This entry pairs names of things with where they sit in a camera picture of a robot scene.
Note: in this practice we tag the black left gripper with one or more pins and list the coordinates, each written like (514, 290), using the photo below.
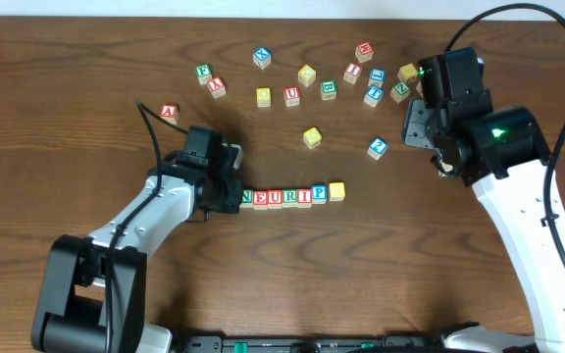
(231, 197)

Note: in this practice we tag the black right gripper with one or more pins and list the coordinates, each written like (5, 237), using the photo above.
(441, 152)

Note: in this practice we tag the green N wooden block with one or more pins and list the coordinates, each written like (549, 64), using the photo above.
(247, 199)

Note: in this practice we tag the red E wooden block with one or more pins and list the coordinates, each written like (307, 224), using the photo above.
(260, 200)

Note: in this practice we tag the red u block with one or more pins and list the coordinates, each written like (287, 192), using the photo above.
(291, 96)
(275, 199)

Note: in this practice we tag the green R wooden block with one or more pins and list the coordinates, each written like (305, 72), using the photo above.
(289, 198)

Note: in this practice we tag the red i block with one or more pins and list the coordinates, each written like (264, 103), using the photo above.
(352, 73)
(304, 198)

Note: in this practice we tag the blue P wooden block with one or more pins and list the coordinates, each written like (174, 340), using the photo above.
(319, 194)

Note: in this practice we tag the yellow S wooden block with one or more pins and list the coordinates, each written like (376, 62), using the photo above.
(337, 191)

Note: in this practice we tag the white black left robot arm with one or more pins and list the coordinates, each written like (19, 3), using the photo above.
(93, 293)

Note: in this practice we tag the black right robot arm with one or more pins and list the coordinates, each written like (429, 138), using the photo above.
(503, 156)

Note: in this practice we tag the yellow block near Z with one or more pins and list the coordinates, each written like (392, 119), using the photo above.
(408, 73)

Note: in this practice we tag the green Z wooden block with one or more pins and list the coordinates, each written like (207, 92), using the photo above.
(400, 92)

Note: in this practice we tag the red A wooden block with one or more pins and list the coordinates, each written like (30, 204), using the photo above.
(170, 113)

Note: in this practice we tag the blue L wooden block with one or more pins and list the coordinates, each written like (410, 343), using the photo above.
(377, 77)

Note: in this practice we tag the red X wooden block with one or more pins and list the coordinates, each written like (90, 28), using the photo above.
(217, 87)

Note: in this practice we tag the blue T wooden block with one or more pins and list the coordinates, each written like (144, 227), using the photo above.
(373, 95)

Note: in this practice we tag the yellow O wooden block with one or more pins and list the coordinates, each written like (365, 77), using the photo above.
(263, 97)

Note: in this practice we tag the red H wooden block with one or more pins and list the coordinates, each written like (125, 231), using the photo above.
(364, 52)

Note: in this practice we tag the green F wooden block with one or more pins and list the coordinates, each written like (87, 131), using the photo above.
(203, 73)

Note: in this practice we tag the blue 2 wooden block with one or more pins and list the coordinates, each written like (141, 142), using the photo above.
(377, 148)

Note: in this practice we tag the yellow block lower middle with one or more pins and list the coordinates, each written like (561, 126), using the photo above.
(312, 137)

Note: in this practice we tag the blue X wooden block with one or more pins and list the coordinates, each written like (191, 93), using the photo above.
(262, 57)

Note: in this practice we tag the green B wooden block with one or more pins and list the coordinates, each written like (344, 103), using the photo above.
(328, 89)

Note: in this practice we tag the yellow block upper middle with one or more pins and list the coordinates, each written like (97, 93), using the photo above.
(307, 75)

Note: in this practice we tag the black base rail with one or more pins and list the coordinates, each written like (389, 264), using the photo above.
(323, 344)

